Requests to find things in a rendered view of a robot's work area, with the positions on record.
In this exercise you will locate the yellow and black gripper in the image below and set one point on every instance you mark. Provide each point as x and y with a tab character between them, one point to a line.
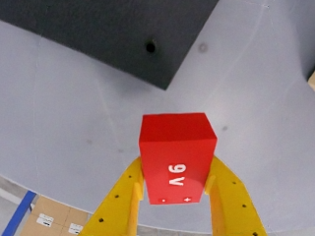
232	210

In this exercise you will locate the light wood drawer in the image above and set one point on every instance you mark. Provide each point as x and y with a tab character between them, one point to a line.
311	82

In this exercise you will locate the red 9v battery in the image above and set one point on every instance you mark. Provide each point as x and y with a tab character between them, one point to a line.
177	150

